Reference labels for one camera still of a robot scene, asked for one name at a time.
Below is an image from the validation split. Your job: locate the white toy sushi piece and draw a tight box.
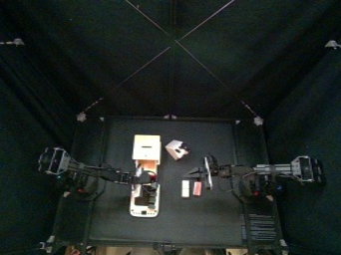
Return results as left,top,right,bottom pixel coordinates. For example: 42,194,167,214
179,179,191,199

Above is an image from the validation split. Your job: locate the thin diagonal cord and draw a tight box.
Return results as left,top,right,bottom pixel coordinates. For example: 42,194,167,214
123,0,261,120
80,0,237,117

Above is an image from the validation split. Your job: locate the red toy sushi piece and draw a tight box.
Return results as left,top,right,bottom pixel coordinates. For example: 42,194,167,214
191,180,203,197

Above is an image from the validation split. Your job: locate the small white cube box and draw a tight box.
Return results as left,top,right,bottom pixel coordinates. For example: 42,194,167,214
165,139,191,161

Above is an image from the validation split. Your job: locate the white narrow bar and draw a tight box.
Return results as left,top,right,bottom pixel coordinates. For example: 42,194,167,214
202,155,214,191

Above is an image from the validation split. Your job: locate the white phone-like device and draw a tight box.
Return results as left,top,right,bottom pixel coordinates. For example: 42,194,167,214
129,159,162,219

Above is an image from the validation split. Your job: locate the white text label sticker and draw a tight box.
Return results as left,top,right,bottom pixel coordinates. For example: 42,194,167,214
246,212,278,243

